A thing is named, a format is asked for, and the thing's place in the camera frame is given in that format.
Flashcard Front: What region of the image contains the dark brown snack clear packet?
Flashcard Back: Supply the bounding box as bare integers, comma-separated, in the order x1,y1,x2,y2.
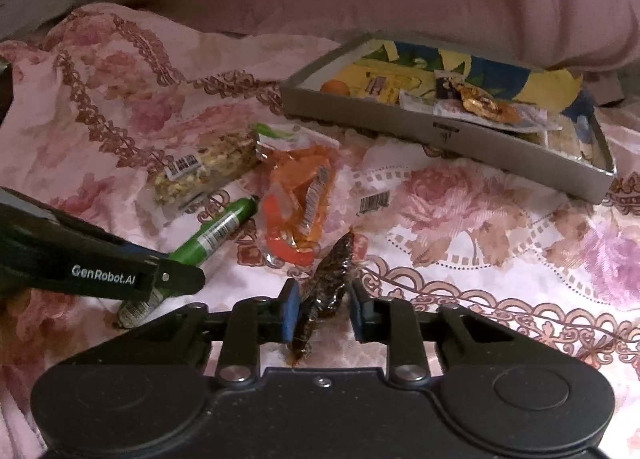
285,226,359,368

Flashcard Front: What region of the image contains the grey box cartoon print inside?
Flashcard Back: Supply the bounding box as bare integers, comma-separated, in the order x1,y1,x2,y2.
279,32,617,205

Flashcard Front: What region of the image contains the orange snack clear packet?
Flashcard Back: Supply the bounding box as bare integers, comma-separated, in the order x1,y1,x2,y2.
260,139,347,266

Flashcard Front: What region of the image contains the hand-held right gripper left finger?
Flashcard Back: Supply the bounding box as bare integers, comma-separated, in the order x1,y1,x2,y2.
131,279,304,387

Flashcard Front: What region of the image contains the green white snack packet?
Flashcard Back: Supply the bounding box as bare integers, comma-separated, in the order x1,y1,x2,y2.
252,122,341,160

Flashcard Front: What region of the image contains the green tube snack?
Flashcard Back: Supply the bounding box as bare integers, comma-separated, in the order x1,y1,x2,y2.
116,195,260,330

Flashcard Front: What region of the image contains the nut bar clear packet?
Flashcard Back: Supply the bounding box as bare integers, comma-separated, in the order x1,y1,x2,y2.
145,126,264,211

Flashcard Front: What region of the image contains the pink floral blanket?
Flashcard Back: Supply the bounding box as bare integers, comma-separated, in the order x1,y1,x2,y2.
0,3,640,459

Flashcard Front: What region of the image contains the white snack packet red print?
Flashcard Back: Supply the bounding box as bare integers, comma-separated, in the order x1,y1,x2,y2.
399,89,561,134

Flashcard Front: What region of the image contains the yellow snack packet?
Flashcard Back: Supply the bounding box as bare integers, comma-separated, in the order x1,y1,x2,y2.
345,62,437,103

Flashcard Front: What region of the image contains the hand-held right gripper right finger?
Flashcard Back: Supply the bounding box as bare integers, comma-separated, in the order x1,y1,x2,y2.
347,279,512,387

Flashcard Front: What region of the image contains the clear packet with barcode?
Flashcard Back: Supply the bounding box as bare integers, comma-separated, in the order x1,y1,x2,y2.
350,179,401,220

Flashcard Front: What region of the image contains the gold foil snack packet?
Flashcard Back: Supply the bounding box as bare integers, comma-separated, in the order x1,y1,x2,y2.
460,84,524,125

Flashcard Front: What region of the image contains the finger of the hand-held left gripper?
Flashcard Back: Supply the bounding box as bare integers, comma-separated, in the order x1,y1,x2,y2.
150,259,207,301
50,220,169,266

